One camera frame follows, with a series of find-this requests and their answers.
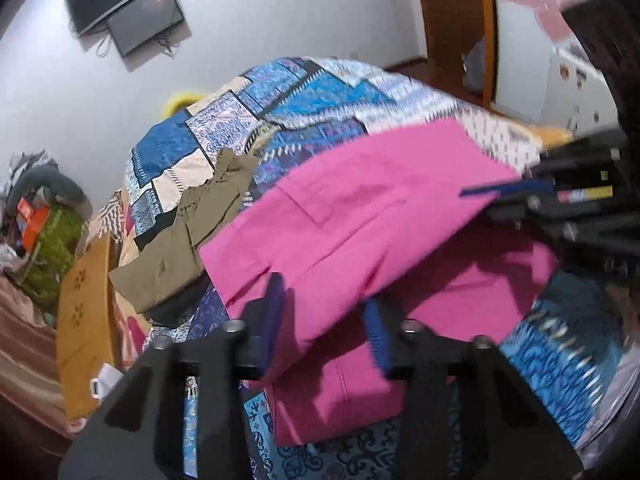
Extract white sewing machine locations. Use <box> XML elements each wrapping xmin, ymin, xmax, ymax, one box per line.
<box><xmin>540</xmin><ymin>48</ymin><xmax>618</xmax><ymax>136</ymax></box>

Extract orange box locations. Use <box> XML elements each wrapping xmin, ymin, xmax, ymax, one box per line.
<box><xmin>17</xmin><ymin>198</ymin><xmax>50</xmax><ymax>252</ymax></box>

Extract pink pants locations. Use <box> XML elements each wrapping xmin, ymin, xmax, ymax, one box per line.
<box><xmin>200</xmin><ymin>119</ymin><xmax>556</xmax><ymax>446</ymax></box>

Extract green patterned bag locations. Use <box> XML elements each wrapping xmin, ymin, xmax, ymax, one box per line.
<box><xmin>14</xmin><ymin>205</ymin><xmax>82</xmax><ymax>310</ymax></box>

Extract blue patchwork bedspread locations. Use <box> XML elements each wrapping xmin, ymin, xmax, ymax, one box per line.
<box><xmin>119</xmin><ymin>58</ymin><xmax>639</xmax><ymax>479</ymax></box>

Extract brown cardboard box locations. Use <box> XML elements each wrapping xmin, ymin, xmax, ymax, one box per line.
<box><xmin>55</xmin><ymin>233</ymin><xmax>122</xmax><ymax>420</ymax></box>

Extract white crumpled paper bag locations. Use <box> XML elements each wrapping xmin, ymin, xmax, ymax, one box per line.
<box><xmin>90</xmin><ymin>363</ymin><xmax>124</xmax><ymax>402</ymax></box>

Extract pink heart wall decoration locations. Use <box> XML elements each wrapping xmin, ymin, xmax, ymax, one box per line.
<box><xmin>504</xmin><ymin>0</ymin><xmax>578</xmax><ymax>44</ymax></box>

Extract grey neck pillow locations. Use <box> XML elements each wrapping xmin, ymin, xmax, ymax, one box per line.
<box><xmin>6</xmin><ymin>165</ymin><xmax>86</xmax><ymax>214</ymax></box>

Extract brown wooden door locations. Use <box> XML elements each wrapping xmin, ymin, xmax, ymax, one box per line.
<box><xmin>387</xmin><ymin>0</ymin><xmax>498</xmax><ymax>110</ymax></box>

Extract olive green folded pants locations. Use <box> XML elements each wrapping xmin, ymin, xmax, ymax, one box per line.
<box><xmin>110</xmin><ymin>148</ymin><xmax>258</xmax><ymax>313</ymax></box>

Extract yellow fuzzy object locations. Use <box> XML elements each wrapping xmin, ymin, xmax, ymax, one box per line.
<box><xmin>162</xmin><ymin>92</ymin><xmax>205</xmax><ymax>119</ymax></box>

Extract black wall television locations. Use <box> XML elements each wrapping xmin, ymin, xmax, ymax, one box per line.
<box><xmin>65</xmin><ymin>0</ymin><xmax>184</xmax><ymax>58</ymax></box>

